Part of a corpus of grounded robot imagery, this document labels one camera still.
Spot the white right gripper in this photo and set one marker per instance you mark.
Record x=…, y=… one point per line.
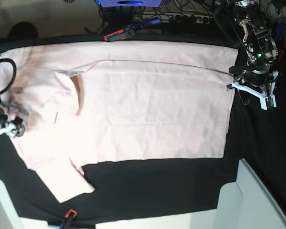
x=13, y=128

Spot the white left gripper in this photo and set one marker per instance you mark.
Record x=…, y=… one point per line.
x=259, y=84

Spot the pink T-shirt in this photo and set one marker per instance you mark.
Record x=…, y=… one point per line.
x=91, y=102

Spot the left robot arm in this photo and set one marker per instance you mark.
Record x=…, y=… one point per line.
x=248, y=24

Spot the black table cloth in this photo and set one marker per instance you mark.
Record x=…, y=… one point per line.
x=152, y=188

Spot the red clamp right edge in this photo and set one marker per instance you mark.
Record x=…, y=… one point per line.
x=282, y=51

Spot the red clamp edge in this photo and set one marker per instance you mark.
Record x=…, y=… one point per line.
x=282, y=51
x=68, y=218

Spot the red clamp front edge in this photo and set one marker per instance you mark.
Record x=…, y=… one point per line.
x=68, y=218

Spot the blue box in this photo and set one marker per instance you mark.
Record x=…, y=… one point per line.
x=129, y=3

